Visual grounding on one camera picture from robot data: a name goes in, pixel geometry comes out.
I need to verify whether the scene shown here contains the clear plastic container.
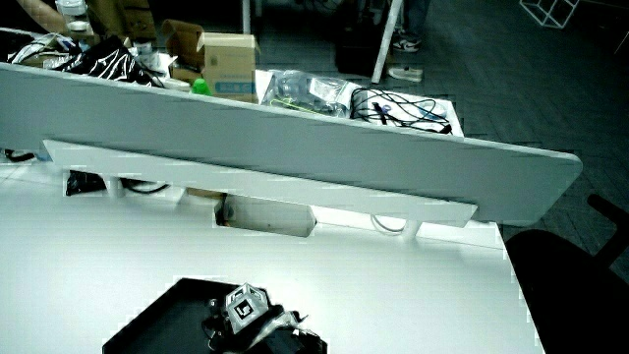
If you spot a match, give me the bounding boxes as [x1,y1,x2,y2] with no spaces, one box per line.
[54,0,92,33]

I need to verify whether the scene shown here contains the person's right hand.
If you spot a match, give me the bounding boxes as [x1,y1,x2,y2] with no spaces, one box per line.
[200,282,310,354]

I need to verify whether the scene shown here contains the black tangled cables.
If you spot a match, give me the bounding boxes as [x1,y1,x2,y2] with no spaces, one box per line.
[349,87,454,136]

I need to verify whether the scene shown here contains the black plate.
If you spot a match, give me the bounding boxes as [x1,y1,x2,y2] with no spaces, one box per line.
[101,277,247,354]

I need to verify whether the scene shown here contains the white wire cube frame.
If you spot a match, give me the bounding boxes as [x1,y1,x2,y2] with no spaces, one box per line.
[518,0,582,30]

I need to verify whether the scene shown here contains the light cardboard box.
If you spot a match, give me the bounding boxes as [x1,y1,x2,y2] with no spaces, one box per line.
[196,31,261,104]

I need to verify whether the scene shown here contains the brown open cardboard box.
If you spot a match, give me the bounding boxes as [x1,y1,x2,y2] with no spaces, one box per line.
[161,19,206,85]

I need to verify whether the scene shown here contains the white slanted pole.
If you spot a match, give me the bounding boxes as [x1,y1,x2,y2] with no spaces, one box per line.
[370,0,405,85]

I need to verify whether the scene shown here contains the black office chair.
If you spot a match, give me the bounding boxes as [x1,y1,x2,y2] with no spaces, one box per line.
[504,193,629,354]

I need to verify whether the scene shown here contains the white cable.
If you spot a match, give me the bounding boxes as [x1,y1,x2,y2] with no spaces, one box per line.
[370,213,410,236]

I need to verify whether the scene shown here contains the grey desk divider panel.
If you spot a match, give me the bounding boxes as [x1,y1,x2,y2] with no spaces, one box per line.
[0,62,584,228]

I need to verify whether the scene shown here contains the black cable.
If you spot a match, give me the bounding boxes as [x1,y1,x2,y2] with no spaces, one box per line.
[119,177,171,196]
[1,147,36,164]

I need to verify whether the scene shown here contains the black bundle under shelf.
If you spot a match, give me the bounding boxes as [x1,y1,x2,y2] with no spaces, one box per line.
[64,169,108,198]

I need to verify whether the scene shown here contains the black plastic bag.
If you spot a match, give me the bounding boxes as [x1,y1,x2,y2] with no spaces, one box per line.
[52,35,161,89]

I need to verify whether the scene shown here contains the clear plastic bag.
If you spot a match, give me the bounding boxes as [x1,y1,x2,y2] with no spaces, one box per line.
[258,68,363,120]

